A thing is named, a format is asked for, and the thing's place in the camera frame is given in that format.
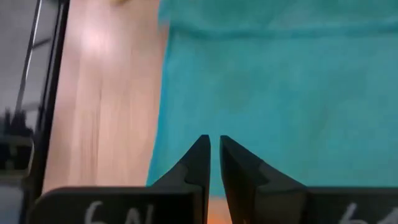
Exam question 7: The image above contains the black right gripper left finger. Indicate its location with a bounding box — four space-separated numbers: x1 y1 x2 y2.
27 134 211 224

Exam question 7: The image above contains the orange microfiber towel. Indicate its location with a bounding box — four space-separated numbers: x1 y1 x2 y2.
206 195 233 224

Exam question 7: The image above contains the teal microfiber towel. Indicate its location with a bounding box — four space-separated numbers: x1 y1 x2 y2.
146 0 398 197

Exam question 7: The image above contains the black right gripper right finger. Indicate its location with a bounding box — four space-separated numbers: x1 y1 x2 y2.
219 135 398 224

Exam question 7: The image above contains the black table-level camera box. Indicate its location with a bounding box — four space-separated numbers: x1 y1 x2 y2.
0 134 35 177

